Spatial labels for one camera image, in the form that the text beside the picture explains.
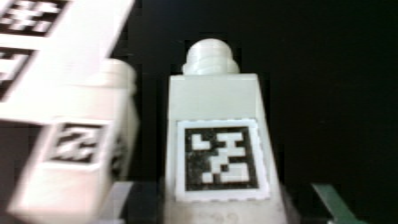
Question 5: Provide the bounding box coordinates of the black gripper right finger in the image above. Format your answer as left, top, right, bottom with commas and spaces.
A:
311, 183, 370, 224

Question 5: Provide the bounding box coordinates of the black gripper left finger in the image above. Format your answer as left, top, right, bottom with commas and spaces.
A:
96, 182, 162, 224

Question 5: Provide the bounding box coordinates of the white tag base sheet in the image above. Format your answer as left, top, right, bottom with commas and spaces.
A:
0, 0, 137, 120

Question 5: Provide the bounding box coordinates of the white table leg right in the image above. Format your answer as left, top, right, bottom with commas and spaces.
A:
0, 59, 139, 224

